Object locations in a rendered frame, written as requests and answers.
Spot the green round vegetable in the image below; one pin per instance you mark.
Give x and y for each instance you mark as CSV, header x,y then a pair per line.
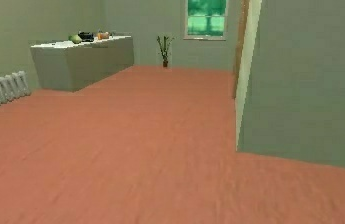
x,y
75,39

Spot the orange jar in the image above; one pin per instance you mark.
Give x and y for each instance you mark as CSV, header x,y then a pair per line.
x,y
103,35

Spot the white framed window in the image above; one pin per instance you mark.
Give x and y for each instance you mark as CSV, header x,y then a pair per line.
x,y
206,18

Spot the black pan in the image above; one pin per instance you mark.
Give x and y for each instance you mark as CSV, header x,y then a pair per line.
x,y
86,36

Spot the grey kitchen counter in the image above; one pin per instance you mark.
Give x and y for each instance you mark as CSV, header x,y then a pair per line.
x,y
80,63

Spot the white radiator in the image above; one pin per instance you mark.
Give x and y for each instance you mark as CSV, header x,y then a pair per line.
x,y
6,87

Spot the brown room door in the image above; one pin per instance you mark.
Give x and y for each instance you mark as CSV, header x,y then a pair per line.
x,y
240,46

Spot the green potted house plant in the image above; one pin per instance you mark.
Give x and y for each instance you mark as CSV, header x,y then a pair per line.
x,y
164,50

